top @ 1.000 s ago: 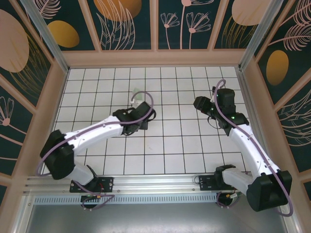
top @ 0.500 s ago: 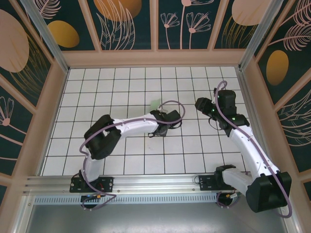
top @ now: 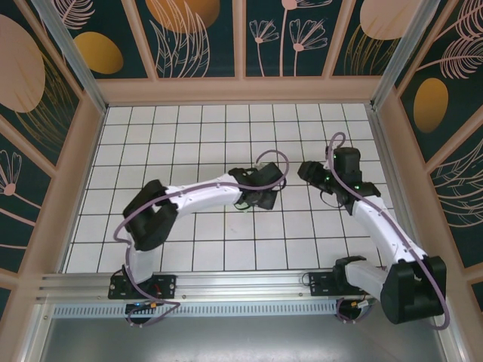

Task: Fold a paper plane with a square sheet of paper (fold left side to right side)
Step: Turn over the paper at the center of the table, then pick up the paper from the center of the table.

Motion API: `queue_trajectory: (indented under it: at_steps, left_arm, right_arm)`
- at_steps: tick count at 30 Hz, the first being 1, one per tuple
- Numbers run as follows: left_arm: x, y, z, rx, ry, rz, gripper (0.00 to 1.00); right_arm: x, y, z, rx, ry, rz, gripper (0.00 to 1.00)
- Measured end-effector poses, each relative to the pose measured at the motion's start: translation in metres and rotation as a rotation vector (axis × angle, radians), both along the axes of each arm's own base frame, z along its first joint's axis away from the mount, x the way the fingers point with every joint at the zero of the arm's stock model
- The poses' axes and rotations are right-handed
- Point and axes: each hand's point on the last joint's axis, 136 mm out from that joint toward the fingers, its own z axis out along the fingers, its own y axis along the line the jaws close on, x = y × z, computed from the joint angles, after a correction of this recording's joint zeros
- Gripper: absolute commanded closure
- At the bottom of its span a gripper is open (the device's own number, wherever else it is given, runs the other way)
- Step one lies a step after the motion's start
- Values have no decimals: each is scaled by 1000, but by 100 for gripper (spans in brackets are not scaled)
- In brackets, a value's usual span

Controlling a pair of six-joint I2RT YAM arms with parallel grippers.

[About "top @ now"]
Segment grey metal shelf plate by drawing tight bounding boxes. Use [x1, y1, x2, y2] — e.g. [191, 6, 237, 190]
[39, 315, 448, 362]

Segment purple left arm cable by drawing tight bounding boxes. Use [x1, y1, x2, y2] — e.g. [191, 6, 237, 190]
[112, 149, 291, 329]

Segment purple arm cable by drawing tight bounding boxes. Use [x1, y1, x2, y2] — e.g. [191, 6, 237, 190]
[112, 149, 291, 329]
[326, 131, 452, 331]

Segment aluminium side rail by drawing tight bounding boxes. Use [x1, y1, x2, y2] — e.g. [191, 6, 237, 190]
[366, 104, 427, 269]

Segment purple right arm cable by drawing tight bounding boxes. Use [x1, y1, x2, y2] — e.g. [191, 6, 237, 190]
[326, 131, 452, 331]

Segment dark wall panel orange oval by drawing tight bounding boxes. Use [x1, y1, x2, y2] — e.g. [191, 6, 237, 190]
[52, 0, 152, 81]
[395, 0, 483, 163]

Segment long aluminium mounting rail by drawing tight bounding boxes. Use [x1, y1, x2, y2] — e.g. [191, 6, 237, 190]
[37, 266, 448, 302]

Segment dark wall panel pink feather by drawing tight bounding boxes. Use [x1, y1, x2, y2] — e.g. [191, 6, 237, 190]
[428, 139, 483, 265]

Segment dark wall panel pink flowers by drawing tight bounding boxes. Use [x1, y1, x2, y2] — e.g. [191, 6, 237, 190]
[245, 0, 330, 79]

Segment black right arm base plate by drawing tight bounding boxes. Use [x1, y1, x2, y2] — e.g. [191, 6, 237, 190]
[309, 270, 377, 298]

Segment aluminium corner post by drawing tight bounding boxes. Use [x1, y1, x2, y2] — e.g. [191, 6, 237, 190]
[371, 0, 441, 110]
[32, 0, 109, 114]

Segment perforated metal cable tray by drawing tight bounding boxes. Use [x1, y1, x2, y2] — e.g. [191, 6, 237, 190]
[52, 299, 448, 318]

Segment dark wall panel pink circle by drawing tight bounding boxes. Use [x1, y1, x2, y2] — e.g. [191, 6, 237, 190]
[0, 0, 82, 167]
[331, 0, 414, 78]

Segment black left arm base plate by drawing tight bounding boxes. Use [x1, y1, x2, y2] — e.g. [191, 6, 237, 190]
[108, 274, 177, 301]

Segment dark wall panel orange circle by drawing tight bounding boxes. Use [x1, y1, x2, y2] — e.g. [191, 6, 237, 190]
[134, 0, 238, 80]

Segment dark wall panel single flower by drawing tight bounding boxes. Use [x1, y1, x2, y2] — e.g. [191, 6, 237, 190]
[0, 126, 54, 272]

